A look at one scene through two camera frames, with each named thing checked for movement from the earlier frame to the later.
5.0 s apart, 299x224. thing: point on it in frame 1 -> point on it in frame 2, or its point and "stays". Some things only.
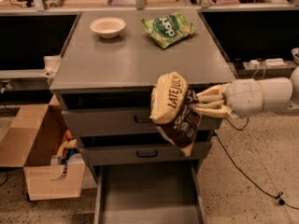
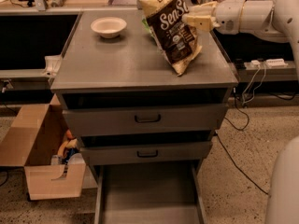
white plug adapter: [254, 63] stays
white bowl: [107, 27] stays
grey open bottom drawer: [152, 192] stays
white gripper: [244, 97] -> [229, 16]
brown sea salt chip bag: [174, 108] -> [177, 39]
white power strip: [277, 63] stays
